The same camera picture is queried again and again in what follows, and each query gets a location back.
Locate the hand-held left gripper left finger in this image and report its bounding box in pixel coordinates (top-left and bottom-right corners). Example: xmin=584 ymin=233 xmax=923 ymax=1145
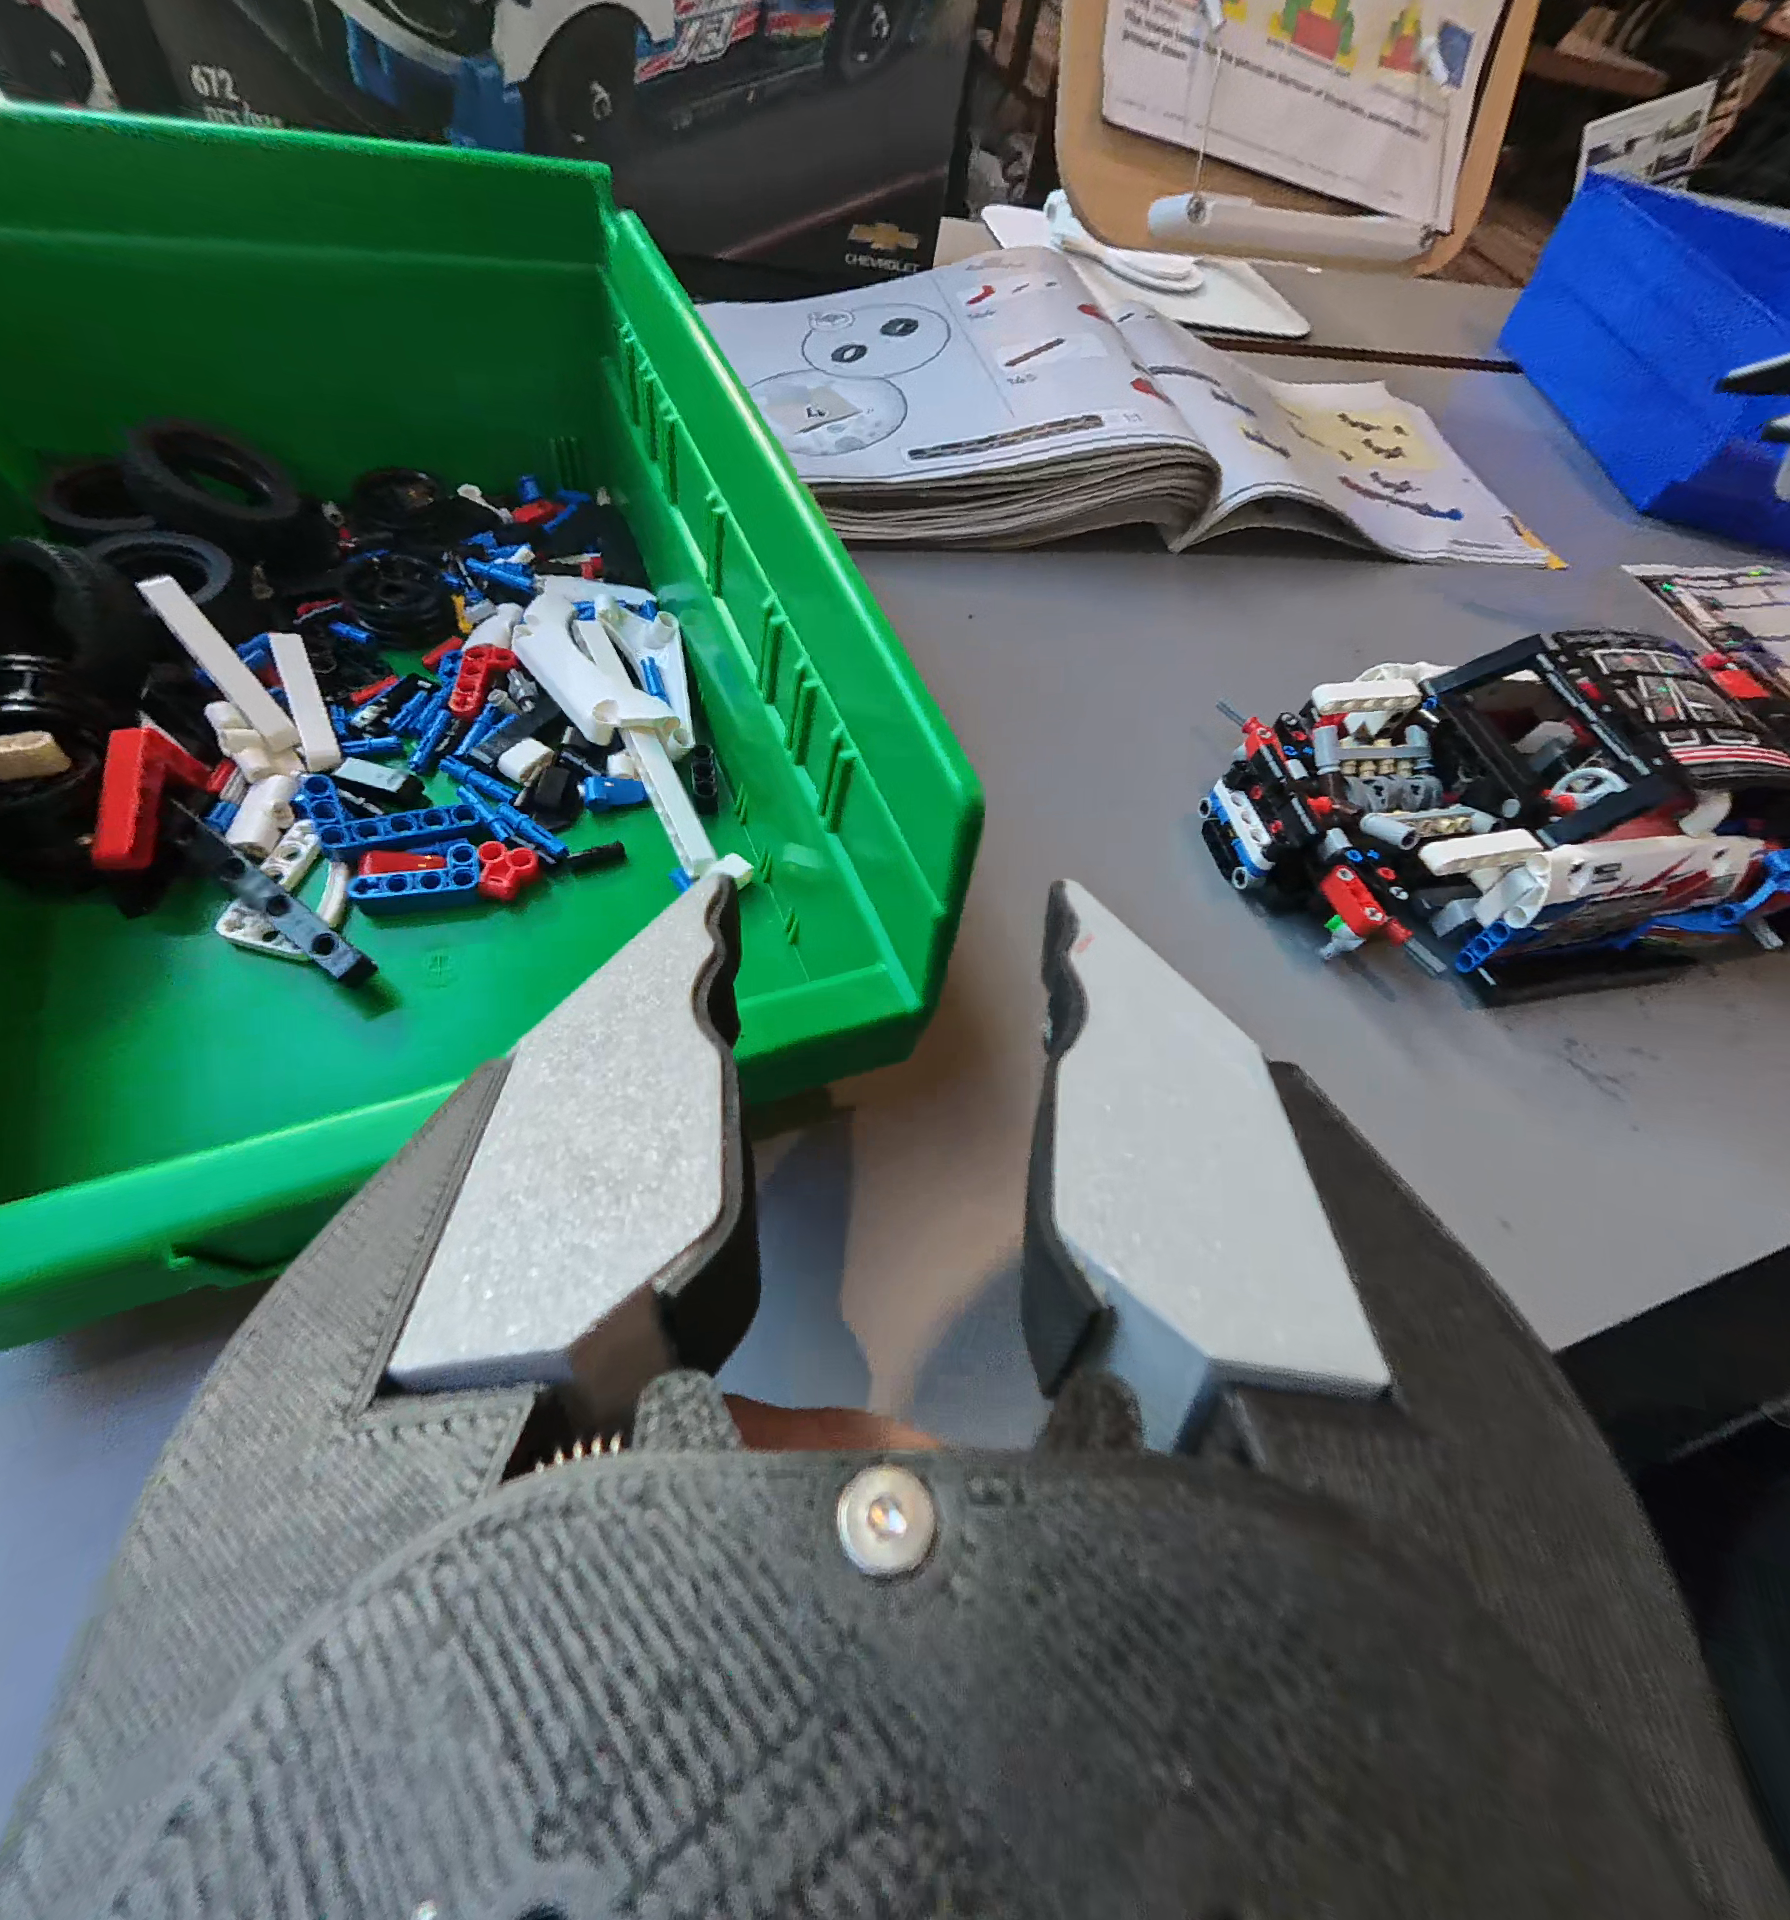
xmin=380 ymin=874 xmax=761 ymax=1394

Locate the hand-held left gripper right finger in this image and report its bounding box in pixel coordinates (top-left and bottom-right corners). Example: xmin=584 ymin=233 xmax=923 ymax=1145
xmin=1018 ymin=878 xmax=1397 ymax=1457

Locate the green plastic bin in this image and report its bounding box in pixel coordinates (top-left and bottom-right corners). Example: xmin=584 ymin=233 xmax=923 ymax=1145
xmin=0 ymin=97 xmax=985 ymax=1373

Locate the toy brick race car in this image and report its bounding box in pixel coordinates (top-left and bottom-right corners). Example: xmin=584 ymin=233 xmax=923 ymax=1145
xmin=1199 ymin=631 xmax=1790 ymax=1008

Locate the pile of brick parts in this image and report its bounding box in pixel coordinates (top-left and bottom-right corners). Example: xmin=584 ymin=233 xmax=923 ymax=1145
xmin=0 ymin=419 xmax=753 ymax=984

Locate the adjoining white desk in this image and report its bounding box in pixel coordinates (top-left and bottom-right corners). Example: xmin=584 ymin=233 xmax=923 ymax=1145
xmin=940 ymin=217 xmax=1515 ymax=372

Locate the grey desk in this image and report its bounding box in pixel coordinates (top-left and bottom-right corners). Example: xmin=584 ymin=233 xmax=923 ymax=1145
xmin=0 ymin=262 xmax=1790 ymax=1787

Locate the holographic sticker sheet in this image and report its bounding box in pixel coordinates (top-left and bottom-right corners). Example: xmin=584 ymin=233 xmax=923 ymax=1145
xmin=1621 ymin=562 xmax=1790 ymax=707

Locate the blue plastic bin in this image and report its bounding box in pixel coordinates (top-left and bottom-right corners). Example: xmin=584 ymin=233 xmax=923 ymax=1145
xmin=1498 ymin=171 xmax=1790 ymax=562

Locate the wooden document stand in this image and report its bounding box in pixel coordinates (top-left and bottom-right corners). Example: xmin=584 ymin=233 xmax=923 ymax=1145
xmin=985 ymin=0 xmax=1541 ymax=337

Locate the printed instruction sheet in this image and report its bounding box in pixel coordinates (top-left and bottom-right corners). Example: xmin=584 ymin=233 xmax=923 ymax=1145
xmin=1102 ymin=0 xmax=1503 ymax=227

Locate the open instruction booklet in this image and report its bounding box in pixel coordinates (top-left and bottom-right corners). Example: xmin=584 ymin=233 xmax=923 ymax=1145
xmin=701 ymin=247 xmax=1564 ymax=570

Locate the black toy car box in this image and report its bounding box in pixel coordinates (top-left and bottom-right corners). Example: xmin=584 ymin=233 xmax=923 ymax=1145
xmin=0 ymin=0 xmax=980 ymax=295

